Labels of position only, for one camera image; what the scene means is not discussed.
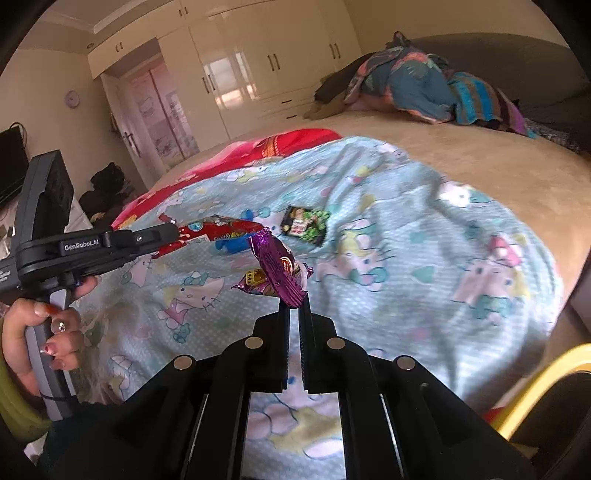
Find round wall clock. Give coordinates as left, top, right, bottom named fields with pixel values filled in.
left=64, top=90, right=80, bottom=109

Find blue patterned quilt bundle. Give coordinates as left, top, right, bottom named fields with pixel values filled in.
left=345, top=46, right=456, bottom=124

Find striped colourful cloth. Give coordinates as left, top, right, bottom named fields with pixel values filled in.
left=448, top=72, right=536, bottom=138

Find blue crumpled wrapper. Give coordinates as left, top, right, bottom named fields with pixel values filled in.
left=214, top=209, right=254, bottom=254

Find black bag on floor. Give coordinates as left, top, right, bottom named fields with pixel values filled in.
left=79, top=162, right=135, bottom=227

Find red floral blanket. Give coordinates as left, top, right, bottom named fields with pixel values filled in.
left=111, top=127, right=344, bottom=259

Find pink cartoon sliding door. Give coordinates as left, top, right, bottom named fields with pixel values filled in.
left=126, top=56, right=199, bottom=170

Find black green snack packet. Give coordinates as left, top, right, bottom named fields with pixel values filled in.
left=280, top=206, right=331, bottom=246

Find red tube snack wrapper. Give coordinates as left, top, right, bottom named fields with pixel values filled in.
left=151, top=215, right=264, bottom=259

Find light blue cartoon blanket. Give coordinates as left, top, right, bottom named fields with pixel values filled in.
left=75, top=135, right=565, bottom=480

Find black television screen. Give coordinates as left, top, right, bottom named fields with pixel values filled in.
left=0, top=125, right=29, bottom=205

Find cream glossy wardrobe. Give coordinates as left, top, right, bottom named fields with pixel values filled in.
left=88, top=1, right=361, bottom=149

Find dark patterned cloth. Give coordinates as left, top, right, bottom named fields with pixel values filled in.
left=526, top=119, right=581, bottom=154

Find purple foil snack wrapper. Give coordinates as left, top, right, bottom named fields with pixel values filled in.
left=233, top=229, right=314, bottom=308

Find yellow rimmed trash bin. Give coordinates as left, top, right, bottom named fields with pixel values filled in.
left=485, top=343, right=590, bottom=440

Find left hand red nails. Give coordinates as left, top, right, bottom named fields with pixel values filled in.
left=1, top=298, right=85, bottom=398

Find brown clothing on bed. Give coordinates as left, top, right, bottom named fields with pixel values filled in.
left=304, top=69, right=370, bottom=120

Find beige bed mattress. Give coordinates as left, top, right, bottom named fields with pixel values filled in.
left=151, top=108, right=591, bottom=370

